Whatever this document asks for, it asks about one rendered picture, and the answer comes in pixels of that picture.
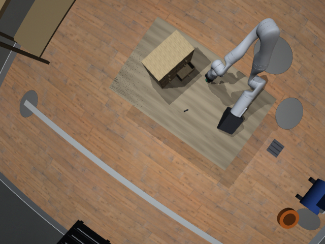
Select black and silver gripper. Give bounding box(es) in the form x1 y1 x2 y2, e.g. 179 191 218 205
205 70 216 83

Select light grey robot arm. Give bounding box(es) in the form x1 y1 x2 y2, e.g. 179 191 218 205
209 18 280 117

